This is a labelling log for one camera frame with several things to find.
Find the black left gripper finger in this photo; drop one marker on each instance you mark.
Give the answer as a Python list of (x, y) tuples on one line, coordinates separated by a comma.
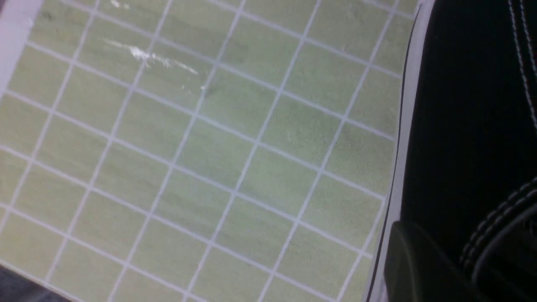
[(417, 270)]

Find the black canvas lace-up sneaker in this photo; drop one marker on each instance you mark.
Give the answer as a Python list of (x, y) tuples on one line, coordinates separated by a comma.
[(465, 167)]

